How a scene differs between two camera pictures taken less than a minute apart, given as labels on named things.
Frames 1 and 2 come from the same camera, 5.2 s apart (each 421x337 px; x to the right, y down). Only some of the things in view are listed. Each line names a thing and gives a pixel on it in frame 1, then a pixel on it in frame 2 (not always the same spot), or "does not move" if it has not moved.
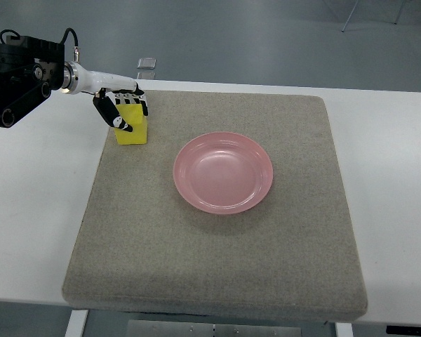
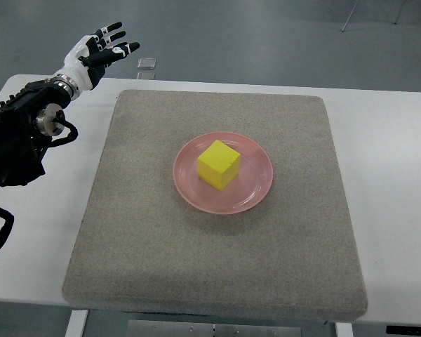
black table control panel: (410, 331) does not move
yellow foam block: (133, 116) to (219, 165)
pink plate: (223, 173) does not move
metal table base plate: (136, 328) does not move
